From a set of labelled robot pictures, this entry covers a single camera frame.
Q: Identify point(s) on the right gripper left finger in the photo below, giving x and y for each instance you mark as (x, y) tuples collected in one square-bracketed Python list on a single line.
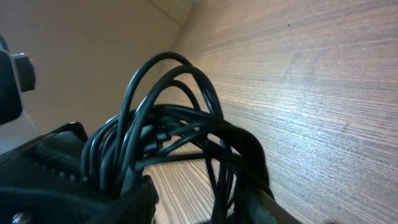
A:
[(41, 183)]

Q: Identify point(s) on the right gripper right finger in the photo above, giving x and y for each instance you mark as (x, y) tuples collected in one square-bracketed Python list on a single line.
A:
[(254, 206)]

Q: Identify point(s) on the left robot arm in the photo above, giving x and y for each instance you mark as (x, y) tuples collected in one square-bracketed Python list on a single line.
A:
[(17, 76)]

